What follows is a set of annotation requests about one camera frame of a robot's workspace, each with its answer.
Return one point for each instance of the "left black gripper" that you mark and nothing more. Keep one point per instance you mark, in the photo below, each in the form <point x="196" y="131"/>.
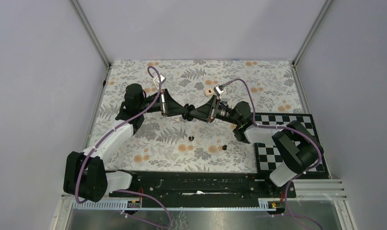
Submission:
<point x="170" y="108"/>

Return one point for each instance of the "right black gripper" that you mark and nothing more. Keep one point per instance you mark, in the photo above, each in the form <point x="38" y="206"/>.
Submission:
<point x="208" y="111"/>

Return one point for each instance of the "black earbud charging case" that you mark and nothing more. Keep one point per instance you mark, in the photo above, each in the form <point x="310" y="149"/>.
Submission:
<point x="187" y="116"/>

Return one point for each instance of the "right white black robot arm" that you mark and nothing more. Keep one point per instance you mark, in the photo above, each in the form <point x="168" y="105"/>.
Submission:
<point x="299" y="150"/>

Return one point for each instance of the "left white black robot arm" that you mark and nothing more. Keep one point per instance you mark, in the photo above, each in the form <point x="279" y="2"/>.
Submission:
<point x="85" y="174"/>

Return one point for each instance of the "floral patterned table mat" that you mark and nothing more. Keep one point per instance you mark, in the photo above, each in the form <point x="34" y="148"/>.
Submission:
<point x="162" y="144"/>

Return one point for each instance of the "pink round small object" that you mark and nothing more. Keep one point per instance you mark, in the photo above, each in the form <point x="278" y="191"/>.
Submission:
<point x="208" y="92"/>

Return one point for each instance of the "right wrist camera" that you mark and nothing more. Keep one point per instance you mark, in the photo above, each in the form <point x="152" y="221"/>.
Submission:
<point x="219" y="91"/>

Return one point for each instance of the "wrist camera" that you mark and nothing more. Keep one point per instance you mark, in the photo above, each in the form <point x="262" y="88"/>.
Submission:
<point x="219" y="91"/>
<point x="159" y="80"/>

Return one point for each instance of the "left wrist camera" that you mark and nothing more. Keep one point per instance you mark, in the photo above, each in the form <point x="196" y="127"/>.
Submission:
<point x="159" y="80"/>

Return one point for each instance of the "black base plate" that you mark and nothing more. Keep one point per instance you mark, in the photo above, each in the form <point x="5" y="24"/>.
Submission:
<point x="208" y="189"/>

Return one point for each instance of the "left aluminium frame post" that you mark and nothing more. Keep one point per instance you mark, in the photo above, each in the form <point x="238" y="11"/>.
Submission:
<point x="90" y="32"/>

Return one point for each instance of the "aluminium frame post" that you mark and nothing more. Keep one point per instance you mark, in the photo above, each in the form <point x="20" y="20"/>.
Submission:
<point x="318" y="20"/>
<point x="90" y="32"/>

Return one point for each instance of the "right aluminium frame post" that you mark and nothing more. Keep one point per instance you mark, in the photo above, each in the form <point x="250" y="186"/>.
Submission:
<point x="318" y="20"/>

